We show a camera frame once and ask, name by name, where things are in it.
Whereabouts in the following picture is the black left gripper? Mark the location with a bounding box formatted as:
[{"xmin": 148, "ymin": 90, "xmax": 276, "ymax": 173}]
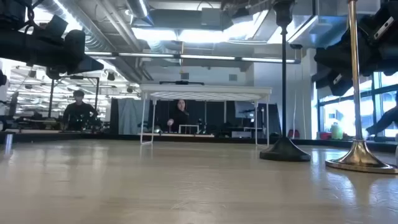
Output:
[{"xmin": 30, "ymin": 29, "xmax": 105, "ymax": 75}]

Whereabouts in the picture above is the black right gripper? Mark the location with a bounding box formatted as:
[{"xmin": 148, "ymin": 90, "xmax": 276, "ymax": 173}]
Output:
[{"xmin": 313, "ymin": 9, "xmax": 398, "ymax": 96}]

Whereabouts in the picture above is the gold candlestick holder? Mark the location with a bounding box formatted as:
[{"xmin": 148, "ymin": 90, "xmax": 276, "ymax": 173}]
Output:
[{"xmin": 325, "ymin": 0, "xmax": 398, "ymax": 174}]

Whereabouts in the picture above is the black candlestick holder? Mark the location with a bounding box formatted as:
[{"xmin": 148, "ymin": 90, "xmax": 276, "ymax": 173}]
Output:
[{"xmin": 259, "ymin": 0, "xmax": 312, "ymax": 162}]

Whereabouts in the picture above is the large window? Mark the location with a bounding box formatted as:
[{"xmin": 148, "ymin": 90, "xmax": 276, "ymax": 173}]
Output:
[{"xmin": 317, "ymin": 71, "xmax": 398, "ymax": 139}]

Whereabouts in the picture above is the person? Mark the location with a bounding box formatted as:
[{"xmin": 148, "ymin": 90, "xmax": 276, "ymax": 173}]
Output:
[
  {"xmin": 167, "ymin": 99, "xmax": 191, "ymax": 134},
  {"xmin": 62, "ymin": 90, "xmax": 99, "ymax": 131},
  {"xmin": 366, "ymin": 91, "xmax": 398, "ymax": 138}
]

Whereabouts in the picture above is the green bottle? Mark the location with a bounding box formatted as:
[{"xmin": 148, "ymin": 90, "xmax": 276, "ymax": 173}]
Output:
[{"xmin": 331, "ymin": 122, "xmax": 344, "ymax": 140}]

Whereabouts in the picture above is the grey curtain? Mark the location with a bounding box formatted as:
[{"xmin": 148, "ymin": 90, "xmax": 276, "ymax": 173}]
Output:
[{"xmin": 117, "ymin": 98, "xmax": 150, "ymax": 135}]

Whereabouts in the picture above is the black crossbar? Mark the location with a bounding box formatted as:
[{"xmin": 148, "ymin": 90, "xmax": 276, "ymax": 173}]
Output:
[{"xmin": 159, "ymin": 80, "xmax": 205, "ymax": 86}]

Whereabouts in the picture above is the long ceiling light fixture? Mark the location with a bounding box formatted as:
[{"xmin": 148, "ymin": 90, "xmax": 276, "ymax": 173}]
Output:
[{"xmin": 83, "ymin": 51, "xmax": 302, "ymax": 65}]

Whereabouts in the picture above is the wooden background table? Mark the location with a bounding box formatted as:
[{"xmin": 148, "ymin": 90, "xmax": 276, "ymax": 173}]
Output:
[{"xmin": 139, "ymin": 133, "xmax": 215, "ymax": 138}]

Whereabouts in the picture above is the round silver ventilation duct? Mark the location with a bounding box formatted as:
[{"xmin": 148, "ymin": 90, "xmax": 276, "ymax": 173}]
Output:
[{"xmin": 40, "ymin": 0, "xmax": 156, "ymax": 85}]

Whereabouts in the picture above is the rectangular metal duct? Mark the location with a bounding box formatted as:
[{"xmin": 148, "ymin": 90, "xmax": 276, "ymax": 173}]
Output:
[{"xmin": 267, "ymin": 0, "xmax": 382, "ymax": 49}]

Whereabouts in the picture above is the black gantry frame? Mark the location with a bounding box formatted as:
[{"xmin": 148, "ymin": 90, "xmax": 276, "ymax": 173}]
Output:
[{"xmin": 48, "ymin": 76, "xmax": 101, "ymax": 125}]

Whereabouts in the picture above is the black aluminium table frame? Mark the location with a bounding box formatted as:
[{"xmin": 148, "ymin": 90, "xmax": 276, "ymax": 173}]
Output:
[{"xmin": 0, "ymin": 132, "xmax": 398, "ymax": 153}]

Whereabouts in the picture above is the silver post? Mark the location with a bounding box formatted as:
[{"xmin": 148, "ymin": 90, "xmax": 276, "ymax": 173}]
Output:
[{"xmin": 4, "ymin": 133, "xmax": 14, "ymax": 152}]

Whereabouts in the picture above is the small white wire rack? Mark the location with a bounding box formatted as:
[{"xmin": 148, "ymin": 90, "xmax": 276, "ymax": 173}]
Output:
[{"xmin": 178, "ymin": 124, "xmax": 200, "ymax": 134}]

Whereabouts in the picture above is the white wire rack shelf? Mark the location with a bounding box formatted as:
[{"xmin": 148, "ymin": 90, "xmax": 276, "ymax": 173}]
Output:
[{"xmin": 139, "ymin": 83, "xmax": 273, "ymax": 147}]

